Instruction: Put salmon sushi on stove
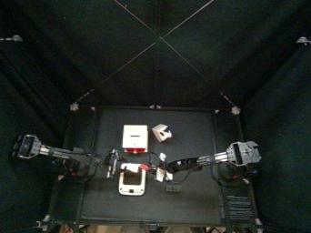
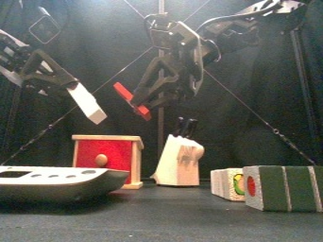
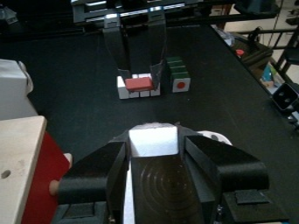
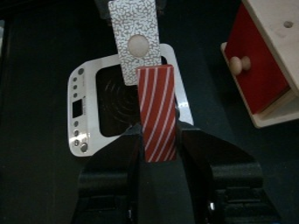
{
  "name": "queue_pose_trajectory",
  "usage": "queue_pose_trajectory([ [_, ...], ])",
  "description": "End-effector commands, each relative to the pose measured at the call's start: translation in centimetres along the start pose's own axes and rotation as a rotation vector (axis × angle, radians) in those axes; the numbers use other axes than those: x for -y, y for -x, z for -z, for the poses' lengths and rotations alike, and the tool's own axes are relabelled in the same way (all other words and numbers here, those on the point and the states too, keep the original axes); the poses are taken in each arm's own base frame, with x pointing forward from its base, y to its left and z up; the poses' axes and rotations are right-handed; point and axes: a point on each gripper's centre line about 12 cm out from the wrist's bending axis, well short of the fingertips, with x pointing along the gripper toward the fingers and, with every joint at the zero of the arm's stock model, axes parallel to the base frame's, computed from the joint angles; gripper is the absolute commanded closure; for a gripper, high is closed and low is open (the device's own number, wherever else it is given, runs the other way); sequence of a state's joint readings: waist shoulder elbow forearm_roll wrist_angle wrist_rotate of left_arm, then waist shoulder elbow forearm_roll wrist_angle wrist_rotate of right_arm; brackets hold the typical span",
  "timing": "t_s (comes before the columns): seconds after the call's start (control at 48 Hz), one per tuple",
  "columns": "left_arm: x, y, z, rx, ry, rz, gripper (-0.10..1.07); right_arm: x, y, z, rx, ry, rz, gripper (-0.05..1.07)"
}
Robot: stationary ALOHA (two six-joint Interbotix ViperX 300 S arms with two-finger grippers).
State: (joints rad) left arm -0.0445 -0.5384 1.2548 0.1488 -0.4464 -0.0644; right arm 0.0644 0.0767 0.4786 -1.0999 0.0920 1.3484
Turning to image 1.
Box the white handheld device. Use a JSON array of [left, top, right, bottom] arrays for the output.
[[116, 162, 146, 197]]

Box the dark green toy block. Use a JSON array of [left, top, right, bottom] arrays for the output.
[[165, 183, 182, 193]]

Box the white red toy appliance box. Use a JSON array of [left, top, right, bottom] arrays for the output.
[[121, 124, 149, 155]]

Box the white label plate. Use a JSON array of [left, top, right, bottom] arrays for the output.
[[223, 195, 255, 222]]

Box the small white toy cube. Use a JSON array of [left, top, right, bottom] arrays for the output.
[[150, 123, 173, 143]]

